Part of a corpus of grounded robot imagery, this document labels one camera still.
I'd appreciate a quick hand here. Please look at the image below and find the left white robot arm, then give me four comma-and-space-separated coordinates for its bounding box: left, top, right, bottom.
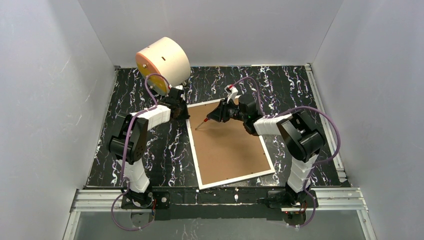
107, 85, 190, 193

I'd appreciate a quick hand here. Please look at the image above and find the blue red screwdriver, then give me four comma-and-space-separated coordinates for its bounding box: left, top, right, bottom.
194, 118, 209, 131

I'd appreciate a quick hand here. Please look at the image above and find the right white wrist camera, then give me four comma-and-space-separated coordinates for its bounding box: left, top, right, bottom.
224, 84, 238, 104

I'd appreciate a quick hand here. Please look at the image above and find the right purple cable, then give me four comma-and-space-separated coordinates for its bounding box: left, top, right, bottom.
225, 76, 342, 229

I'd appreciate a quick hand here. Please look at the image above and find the white picture frame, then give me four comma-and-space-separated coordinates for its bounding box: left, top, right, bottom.
186, 99, 276, 190

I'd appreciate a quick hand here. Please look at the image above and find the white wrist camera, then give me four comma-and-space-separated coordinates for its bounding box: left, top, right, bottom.
168, 85, 185, 98
224, 84, 238, 104

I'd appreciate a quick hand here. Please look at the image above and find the cylindrical beige drawer cabinet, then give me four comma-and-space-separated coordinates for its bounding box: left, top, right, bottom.
135, 37, 191, 96

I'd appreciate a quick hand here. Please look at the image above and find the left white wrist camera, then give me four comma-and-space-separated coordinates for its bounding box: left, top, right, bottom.
168, 85, 185, 98

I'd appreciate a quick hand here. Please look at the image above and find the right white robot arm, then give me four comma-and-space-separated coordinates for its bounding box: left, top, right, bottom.
205, 95, 326, 206

